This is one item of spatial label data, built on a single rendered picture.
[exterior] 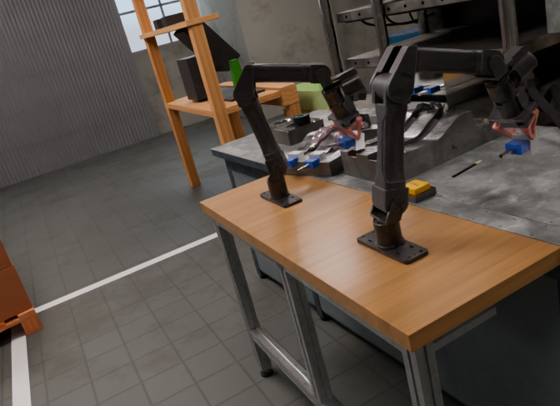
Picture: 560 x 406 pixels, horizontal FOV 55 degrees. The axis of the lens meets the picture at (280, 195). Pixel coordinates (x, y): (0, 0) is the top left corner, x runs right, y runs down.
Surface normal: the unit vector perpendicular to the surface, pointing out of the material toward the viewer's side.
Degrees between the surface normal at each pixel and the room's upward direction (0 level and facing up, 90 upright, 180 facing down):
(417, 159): 90
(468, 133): 90
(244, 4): 90
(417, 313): 0
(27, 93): 90
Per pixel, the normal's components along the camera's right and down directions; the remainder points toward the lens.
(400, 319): -0.24, -0.91
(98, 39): 0.45, 0.19
